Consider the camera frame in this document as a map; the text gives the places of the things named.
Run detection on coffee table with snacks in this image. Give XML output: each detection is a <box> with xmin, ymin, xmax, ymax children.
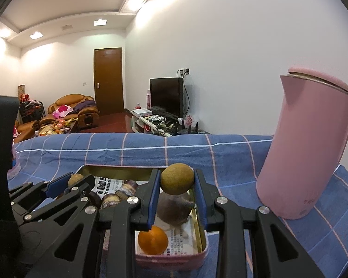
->
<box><xmin>38</xmin><ymin>119</ymin><xmax>79</xmax><ymax>136</ymax></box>

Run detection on black television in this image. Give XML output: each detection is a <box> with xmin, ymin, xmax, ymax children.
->
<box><xmin>150</xmin><ymin>77</ymin><xmax>184</xmax><ymax>118</ymax></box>

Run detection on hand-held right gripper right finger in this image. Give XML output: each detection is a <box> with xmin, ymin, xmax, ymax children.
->
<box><xmin>194</xmin><ymin>168</ymin><xmax>325</xmax><ymax>278</ymax></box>

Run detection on orange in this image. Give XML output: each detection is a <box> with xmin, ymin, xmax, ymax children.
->
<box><xmin>138</xmin><ymin>225</ymin><xmax>169</xmax><ymax>256</ymax></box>

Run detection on pink tin box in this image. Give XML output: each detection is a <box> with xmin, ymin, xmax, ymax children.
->
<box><xmin>77</xmin><ymin>164</ymin><xmax>209</xmax><ymax>271</ymax></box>

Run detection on purple clothes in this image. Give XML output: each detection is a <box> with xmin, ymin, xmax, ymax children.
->
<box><xmin>73</xmin><ymin>100</ymin><xmax>96</xmax><ymax>112</ymax></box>

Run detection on brown wooden door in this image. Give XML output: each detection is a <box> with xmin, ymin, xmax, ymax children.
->
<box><xmin>93</xmin><ymin>47</ymin><xmax>125</xmax><ymax>116</ymax></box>

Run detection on brown-green kiwi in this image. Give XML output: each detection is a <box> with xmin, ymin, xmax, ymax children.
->
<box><xmin>68</xmin><ymin>173</ymin><xmax>84</xmax><ymax>186</ymax></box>
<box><xmin>161</xmin><ymin>164</ymin><xmax>195</xmax><ymax>195</ymax></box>

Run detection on large purple round fruit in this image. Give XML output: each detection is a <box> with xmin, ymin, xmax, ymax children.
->
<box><xmin>157</xmin><ymin>190</ymin><xmax>195</xmax><ymax>226</ymax></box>

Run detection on purple sugarcane piece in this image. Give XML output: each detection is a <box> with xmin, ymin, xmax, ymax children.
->
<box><xmin>101</xmin><ymin>193</ymin><xmax>124</xmax><ymax>209</ymax></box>
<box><xmin>120</xmin><ymin>180</ymin><xmax>139</xmax><ymax>197</ymax></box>

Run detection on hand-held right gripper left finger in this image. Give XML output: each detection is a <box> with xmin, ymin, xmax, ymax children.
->
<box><xmin>26</xmin><ymin>168</ymin><xmax>162</xmax><ymax>278</ymax></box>

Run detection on pink floral cushion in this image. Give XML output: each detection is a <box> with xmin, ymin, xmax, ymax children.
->
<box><xmin>53</xmin><ymin>105</ymin><xmax>74</xmax><ymax>119</ymax></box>

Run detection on printed paper lining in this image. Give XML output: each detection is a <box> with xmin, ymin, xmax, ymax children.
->
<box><xmin>93</xmin><ymin>175</ymin><xmax>202</xmax><ymax>257</ymax></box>

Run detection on pink cartoon mug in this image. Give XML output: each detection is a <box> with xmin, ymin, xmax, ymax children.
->
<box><xmin>7</xmin><ymin>148</ymin><xmax>21</xmax><ymax>180</ymax></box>

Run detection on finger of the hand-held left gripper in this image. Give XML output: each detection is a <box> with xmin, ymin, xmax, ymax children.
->
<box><xmin>13</xmin><ymin>175</ymin><xmax>100</xmax><ymax>238</ymax></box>
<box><xmin>8</xmin><ymin>172</ymin><xmax>74</xmax><ymax>207</ymax></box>

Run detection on long brown leather sofa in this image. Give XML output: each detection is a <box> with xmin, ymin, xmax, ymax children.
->
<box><xmin>14</xmin><ymin>120</ymin><xmax>40</xmax><ymax>144</ymax></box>

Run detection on black power cable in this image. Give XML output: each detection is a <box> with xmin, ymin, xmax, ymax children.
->
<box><xmin>182</xmin><ymin>74</ymin><xmax>190</xmax><ymax>119</ymax></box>

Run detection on brown leather armchair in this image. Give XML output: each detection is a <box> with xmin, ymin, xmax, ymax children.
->
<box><xmin>48</xmin><ymin>94</ymin><xmax>100</xmax><ymax>134</ymax></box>

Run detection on blue plaid blanket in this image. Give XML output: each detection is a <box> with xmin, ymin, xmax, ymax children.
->
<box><xmin>7</xmin><ymin>133</ymin><xmax>348</xmax><ymax>278</ymax></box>

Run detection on chair piled with clothes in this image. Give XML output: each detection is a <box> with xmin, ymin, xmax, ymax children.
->
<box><xmin>19</xmin><ymin>93</ymin><xmax>45</xmax><ymax>123</ymax></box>

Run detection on pink kettle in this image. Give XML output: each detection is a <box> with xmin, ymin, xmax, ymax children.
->
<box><xmin>256</xmin><ymin>66</ymin><xmax>348</xmax><ymax>220</ymax></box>

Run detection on white television stand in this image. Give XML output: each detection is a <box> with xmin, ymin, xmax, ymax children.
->
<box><xmin>131</xmin><ymin>108</ymin><xmax>212</xmax><ymax>136</ymax></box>

